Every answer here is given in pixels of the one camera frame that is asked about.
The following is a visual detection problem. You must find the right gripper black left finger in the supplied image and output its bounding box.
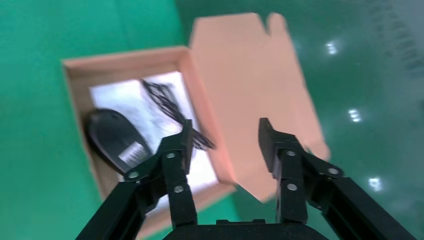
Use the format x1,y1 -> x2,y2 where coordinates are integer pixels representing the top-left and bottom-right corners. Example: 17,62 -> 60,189
75,119 -> 200,240

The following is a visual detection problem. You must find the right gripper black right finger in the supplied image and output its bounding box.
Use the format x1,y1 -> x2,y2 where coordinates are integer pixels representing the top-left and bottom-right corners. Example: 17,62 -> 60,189
258,117 -> 419,240

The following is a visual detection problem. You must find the black mouse usb cable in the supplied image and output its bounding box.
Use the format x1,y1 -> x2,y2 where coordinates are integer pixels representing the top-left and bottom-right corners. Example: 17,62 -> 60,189
86,108 -> 156,177

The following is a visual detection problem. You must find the black data cable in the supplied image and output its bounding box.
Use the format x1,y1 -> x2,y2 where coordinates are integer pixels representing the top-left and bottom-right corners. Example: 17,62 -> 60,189
140,78 -> 217,152

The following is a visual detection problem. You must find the open brown cardboard box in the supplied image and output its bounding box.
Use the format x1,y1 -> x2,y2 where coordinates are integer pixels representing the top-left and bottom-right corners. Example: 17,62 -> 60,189
61,12 -> 332,240

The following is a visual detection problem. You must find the white printed instruction sheet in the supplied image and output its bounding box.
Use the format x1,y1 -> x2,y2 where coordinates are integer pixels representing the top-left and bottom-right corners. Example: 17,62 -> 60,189
88,70 -> 220,218

